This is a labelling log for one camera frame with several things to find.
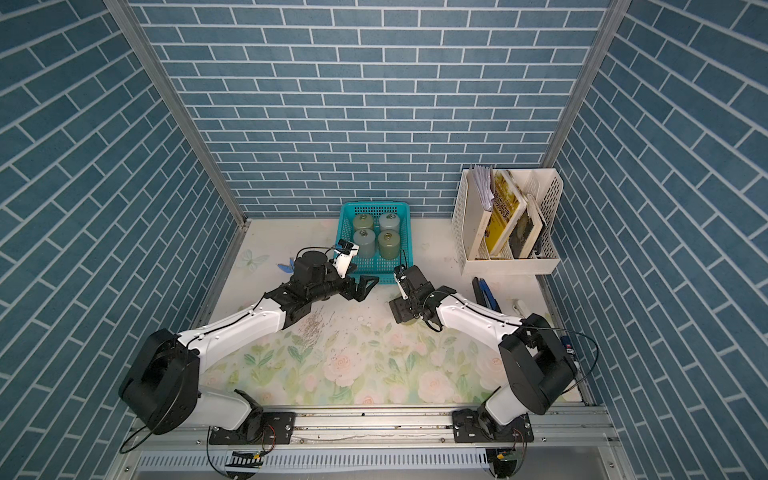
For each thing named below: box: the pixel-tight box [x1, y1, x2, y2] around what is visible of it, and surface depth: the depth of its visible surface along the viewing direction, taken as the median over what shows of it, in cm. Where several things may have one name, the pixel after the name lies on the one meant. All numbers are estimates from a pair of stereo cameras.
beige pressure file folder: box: [464, 165, 495, 260], surface depth 90 cm
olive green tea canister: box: [354, 213, 373, 230], surface depth 111 cm
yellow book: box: [485, 169, 528, 256], surface depth 98 cm
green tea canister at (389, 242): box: [378, 229, 401, 260], surface depth 107 cm
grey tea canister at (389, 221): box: [379, 212, 400, 230], surface depth 111 cm
